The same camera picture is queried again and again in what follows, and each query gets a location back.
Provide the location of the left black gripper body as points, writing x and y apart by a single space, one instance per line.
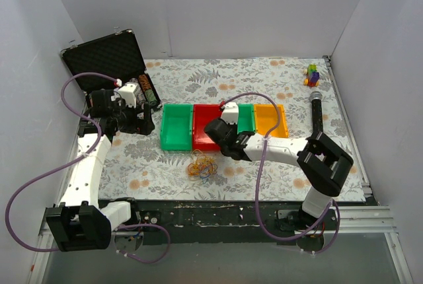
145 120

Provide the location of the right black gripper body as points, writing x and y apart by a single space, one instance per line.
215 131

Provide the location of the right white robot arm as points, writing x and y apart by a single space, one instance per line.
325 164

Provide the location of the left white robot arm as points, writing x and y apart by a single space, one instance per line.
78 222

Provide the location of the floral table mat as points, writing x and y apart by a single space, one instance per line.
137 167

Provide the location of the right green bin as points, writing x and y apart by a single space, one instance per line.
246 121

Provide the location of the green bin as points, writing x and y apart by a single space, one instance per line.
246 121
176 127

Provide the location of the red bin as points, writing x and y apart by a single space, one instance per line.
202 115

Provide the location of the orange bin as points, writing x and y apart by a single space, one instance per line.
265 117

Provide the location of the left green bin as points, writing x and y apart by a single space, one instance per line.
176 127

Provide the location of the black poker chip case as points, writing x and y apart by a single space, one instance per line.
117 55

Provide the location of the black microphone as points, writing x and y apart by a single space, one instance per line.
316 111

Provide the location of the colourful toy block figure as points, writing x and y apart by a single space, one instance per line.
312 76

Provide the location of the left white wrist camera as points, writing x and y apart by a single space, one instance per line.
127 92

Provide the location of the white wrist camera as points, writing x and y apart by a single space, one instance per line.
230 113
127 92

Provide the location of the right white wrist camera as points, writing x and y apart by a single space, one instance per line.
230 113

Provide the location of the aluminium frame rail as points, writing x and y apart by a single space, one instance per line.
371 217

